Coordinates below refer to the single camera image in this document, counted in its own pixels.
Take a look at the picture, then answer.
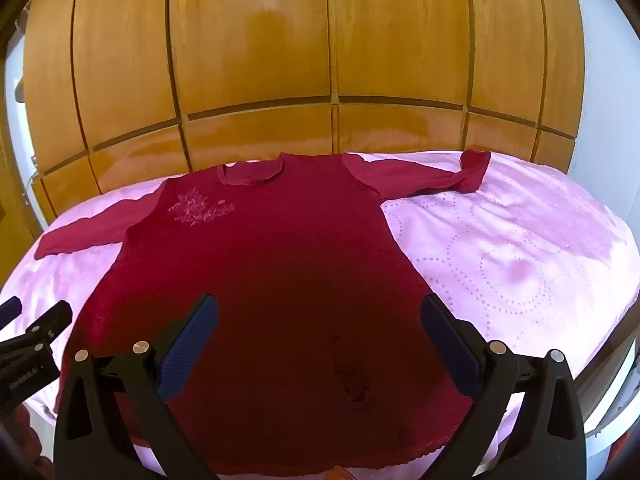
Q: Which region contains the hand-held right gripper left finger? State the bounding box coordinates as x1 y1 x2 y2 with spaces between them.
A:
52 292 221 480

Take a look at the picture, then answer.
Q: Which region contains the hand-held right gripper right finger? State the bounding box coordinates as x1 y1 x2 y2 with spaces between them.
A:
420 292 587 480

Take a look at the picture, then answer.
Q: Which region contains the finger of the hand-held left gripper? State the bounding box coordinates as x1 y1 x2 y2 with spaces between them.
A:
0 296 24 331
0 300 74 357

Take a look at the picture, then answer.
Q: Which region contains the dark red long-sleeved shirt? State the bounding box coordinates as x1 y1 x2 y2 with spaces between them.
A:
34 150 493 478

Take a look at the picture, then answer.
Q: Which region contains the pink dotted bed sheet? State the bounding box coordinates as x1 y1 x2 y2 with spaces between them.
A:
0 150 640 480

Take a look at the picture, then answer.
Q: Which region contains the wooden panelled wardrobe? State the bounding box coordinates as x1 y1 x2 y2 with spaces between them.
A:
22 0 586 221

